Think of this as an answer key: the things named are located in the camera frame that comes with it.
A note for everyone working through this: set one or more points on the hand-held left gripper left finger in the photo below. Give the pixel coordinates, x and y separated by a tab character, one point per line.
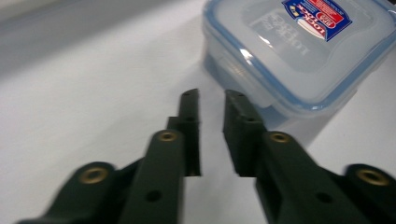
190	137

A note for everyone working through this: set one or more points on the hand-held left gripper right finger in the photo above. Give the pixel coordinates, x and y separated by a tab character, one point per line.
241	137

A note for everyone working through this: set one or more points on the clear plastic food container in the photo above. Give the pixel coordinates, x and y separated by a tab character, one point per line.
236	74

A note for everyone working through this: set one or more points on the clear plastic lidded container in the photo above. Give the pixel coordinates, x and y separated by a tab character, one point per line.
280	59

